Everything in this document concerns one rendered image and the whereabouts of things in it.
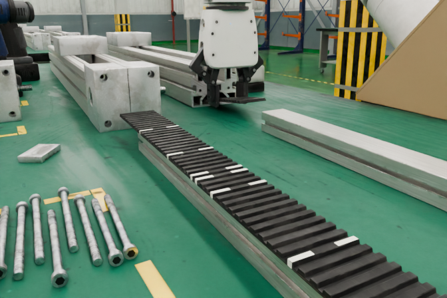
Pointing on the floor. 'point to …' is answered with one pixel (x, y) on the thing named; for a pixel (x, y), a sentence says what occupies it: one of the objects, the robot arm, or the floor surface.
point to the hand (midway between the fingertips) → (227, 94)
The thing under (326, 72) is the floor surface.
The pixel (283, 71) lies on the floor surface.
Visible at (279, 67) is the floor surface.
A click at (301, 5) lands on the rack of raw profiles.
